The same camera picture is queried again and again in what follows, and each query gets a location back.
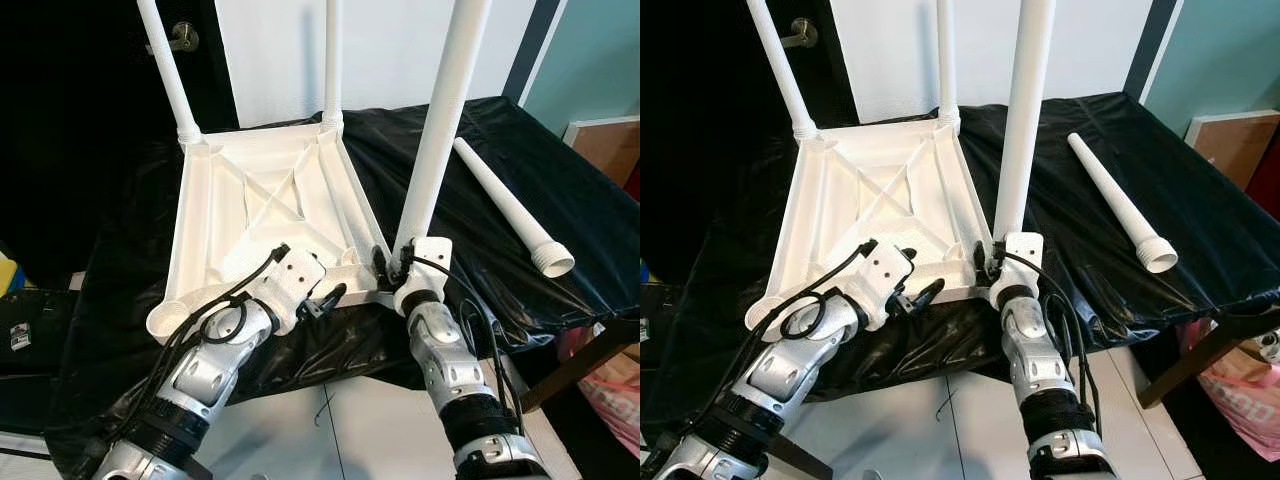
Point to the white plastic table top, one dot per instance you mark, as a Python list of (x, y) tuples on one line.
[(240, 200), (850, 200)]

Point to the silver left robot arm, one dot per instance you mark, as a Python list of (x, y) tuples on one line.
[(200, 380), (790, 375)]

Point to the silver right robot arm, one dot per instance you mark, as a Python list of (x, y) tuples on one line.
[(445, 360), (1030, 350)]

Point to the black shiny table cloth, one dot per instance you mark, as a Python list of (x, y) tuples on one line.
[(1210, 190), (570, 190)]

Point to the brown wooden table leg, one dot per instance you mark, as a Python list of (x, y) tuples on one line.
[(570, 365), (1190, 365), (790, 455)]

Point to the brown cardboard box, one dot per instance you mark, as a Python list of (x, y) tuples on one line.
[(600, 145), (1225, 145)]

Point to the pink plastic bag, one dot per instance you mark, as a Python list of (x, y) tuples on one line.
[(610, 400), (1240, 395)]

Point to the black case with white label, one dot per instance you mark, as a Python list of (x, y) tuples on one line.
[(25, 330)]

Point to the yellow board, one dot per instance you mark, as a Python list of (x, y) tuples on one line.
[(8, 270)]

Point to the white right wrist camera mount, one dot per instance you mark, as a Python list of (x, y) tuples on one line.
[(425, 260), (1022, 255)]

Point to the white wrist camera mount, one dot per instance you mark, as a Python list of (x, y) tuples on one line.
[(885, 270), (425, 260), (290, 275), (1022, 255)]

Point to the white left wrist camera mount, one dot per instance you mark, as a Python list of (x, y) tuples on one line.
[(885, 270), (290, 275)]

